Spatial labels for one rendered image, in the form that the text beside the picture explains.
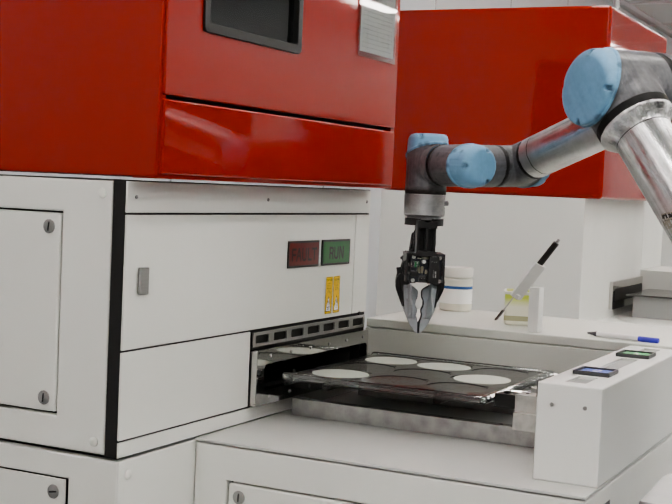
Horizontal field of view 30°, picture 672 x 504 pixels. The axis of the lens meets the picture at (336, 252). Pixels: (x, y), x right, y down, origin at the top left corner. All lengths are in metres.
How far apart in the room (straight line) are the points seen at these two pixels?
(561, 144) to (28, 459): 1.00
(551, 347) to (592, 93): 0.66
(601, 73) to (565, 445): 0.53
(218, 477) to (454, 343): 0.65
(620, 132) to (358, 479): 0.63
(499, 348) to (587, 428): 0.64
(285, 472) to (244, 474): 0.07
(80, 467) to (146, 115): 0.52
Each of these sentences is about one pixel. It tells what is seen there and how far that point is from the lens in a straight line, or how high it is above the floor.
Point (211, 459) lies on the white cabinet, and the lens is 1.99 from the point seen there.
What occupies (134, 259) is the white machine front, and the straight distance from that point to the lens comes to 1.82.
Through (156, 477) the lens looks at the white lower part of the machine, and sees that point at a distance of 1.93.
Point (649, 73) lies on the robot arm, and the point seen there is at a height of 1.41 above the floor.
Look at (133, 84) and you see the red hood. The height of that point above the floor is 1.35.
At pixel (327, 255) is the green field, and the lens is 2.34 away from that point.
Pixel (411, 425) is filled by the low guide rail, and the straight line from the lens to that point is 2.12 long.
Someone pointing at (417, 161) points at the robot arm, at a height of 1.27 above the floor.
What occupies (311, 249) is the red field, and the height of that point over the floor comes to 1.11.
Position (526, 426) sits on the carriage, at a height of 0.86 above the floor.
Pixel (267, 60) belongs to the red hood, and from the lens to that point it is 2.03.
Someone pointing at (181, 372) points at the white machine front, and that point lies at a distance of 1.95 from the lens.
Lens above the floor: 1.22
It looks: 3 degrees down
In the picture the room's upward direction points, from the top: 3 degrees clockwise
